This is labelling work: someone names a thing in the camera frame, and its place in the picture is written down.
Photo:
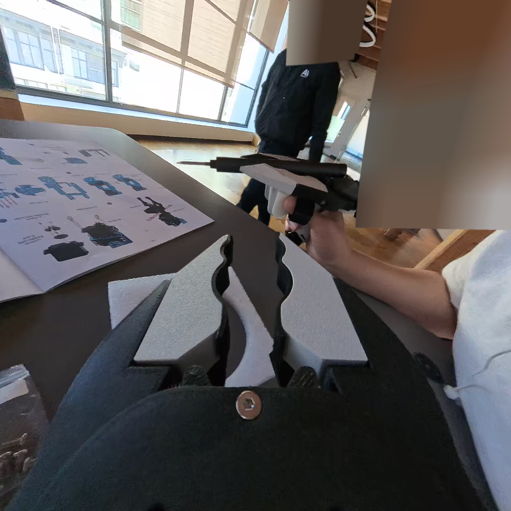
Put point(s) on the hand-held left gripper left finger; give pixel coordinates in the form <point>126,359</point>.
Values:
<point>179,315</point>

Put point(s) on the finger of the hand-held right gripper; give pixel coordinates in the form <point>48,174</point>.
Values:
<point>279,177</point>

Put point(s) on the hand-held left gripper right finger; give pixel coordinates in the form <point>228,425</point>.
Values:
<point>319,315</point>

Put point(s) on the black electric screwdriver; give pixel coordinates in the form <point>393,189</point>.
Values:
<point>319,168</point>

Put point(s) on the person's right forearm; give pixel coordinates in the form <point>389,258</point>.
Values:
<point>399,287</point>

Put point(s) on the dark desk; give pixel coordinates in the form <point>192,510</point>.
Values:
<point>60,331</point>

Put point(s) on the person's right hand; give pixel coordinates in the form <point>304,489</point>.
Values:
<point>331,239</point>

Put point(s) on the white foam piece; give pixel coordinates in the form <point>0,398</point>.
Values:
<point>127,299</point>

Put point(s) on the printed instruction sheet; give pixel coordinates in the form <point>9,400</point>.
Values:
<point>99,239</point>

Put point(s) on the narrow beige roller blind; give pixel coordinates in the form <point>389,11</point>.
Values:
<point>269,20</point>

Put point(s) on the wide beige roller blind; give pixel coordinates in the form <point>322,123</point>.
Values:
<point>207,36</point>

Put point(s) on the person's white t-shirt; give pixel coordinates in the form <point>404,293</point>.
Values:
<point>487,319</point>

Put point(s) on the clear plastic parts bag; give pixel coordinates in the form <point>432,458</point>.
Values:
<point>20,403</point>

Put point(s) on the large black-framed window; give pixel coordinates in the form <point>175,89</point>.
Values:
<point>80,52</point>

